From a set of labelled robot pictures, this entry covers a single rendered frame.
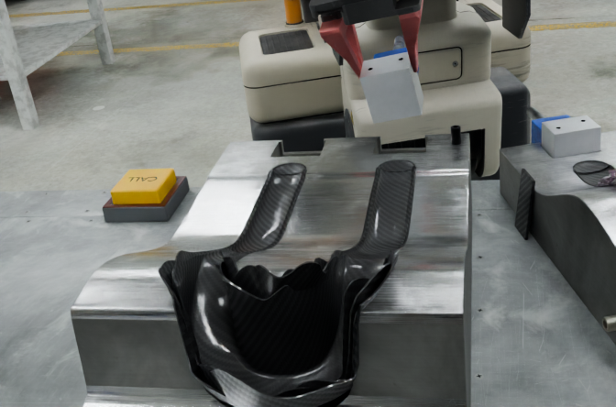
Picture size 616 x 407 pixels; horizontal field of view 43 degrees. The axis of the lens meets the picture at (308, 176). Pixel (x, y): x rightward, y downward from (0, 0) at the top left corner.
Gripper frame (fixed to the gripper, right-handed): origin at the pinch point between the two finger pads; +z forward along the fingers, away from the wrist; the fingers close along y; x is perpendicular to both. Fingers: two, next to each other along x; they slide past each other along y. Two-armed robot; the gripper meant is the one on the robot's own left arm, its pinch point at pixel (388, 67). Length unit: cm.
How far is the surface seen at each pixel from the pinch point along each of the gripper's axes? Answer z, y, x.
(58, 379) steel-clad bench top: 8.8, -28.5, -29.7
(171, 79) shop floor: 118, -168, 277
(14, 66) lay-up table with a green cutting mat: 72, -208, 219
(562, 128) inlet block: 11.9, 15.5, 2.5
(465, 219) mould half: 7.4, 6.4, -16.4
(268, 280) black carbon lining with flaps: -3.6, -4.0, -34.3
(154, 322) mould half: -2.4, -12.1, -35.8
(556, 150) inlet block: 13.4, 14.6, 0.9
